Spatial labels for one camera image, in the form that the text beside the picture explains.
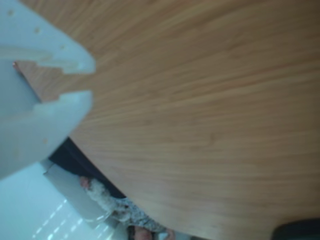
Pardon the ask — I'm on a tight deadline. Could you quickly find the white curtain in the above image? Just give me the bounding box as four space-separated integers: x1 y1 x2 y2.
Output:
0 162 126 240

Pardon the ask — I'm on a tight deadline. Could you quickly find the person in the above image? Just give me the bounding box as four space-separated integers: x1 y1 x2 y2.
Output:
79 174 176 240

